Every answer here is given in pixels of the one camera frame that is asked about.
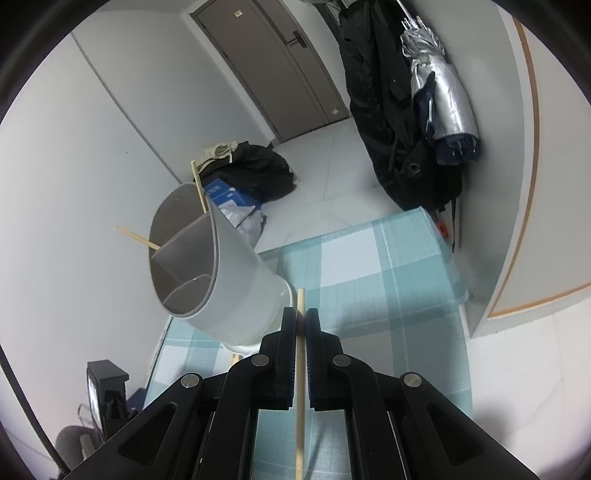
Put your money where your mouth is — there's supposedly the black clothing pile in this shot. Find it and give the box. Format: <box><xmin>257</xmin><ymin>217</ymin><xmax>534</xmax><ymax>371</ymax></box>
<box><xmin>201</xmin><ymin>143</ymin><xmax>296</xmax><ymax>204</ymax></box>

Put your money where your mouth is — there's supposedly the white plastic mailer bag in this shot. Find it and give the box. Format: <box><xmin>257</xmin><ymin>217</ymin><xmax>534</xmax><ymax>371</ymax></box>
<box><xmin>221</xmin><ymin>203</ymin><xmax>259</xmax><ymax>229</ymax></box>

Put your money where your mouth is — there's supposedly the blue cardboard box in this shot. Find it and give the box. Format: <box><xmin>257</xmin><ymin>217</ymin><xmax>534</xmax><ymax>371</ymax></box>
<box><xmin>203</xmin><ymin>180</ymin><xmax>259</xmax><ymax>208</ymax></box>

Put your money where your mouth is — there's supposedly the grey brown door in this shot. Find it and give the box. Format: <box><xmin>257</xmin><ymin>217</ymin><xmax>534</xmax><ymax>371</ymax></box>
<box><xmin>190</xmin><ymin>0</ymin><xmax>349</xmax><ymax>144</ymax></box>

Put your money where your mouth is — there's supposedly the beige cloth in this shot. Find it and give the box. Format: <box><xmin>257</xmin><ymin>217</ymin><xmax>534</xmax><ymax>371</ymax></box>
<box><xmin>203</xmin><ymin>141</ymin><xmax>241</xmax><ymax>162</ymax></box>

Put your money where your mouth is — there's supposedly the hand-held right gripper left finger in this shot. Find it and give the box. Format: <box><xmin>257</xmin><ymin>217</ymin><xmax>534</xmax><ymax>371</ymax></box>
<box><xmin>69</xmin><ymin>307</ymin><xmax>297</xmax><ymax>480</ymax></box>

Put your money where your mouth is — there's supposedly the black hanging coat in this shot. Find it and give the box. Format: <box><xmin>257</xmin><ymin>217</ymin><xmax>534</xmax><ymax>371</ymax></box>
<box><xmin>337</xmin><ymin>0</ymin><xmax>462</xmax><ymax>210</ymax></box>

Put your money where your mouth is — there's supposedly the black device with screen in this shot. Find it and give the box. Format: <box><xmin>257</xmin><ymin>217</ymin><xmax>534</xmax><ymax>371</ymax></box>
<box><xmin>87</xmin><ymin>360</ymin><xmax>130</xmax><ymax>439</ymax></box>

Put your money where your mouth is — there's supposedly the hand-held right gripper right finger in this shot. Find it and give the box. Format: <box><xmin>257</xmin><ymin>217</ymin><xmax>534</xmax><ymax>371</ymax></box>
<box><xmin>305</xmin><ymin>308</ymin><xmax>541</xmax><ymax>480</ymax></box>

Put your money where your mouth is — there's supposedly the white cabinet with wood trim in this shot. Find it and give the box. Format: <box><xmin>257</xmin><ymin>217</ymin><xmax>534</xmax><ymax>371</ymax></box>
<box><xmin>466</xmin><ymin>18</ymin><xmax>591</xmax><ymax>337</ymax></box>

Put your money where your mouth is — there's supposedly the teal plaid tablecloth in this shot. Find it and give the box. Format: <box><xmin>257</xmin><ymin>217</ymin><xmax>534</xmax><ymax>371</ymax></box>
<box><xmin>143</xmin><ymin>208</ymin><xmax>474</xmax><ymax>480</ymax></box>

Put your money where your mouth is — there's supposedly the grey white utensil holder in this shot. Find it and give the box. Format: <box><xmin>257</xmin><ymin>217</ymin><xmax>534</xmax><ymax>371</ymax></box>
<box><xmin>148</xmin><ymin>183</ymin><xmax>295</xmax><ymax>356</ymax></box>

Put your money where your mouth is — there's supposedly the grey plastic mailer bag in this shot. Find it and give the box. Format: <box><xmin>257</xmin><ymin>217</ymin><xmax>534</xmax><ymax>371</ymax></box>
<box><xmin>235</xmin><ymin>210</ymin><xmax>269</xmax><ymax>245</ymax></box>

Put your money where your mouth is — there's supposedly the silver folded umbrella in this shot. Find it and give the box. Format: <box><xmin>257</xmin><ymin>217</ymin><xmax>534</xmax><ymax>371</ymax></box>
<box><xmin>399</xmin><ymin>14</ymin><xmax>481</xmax><ymax>166</ymax></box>

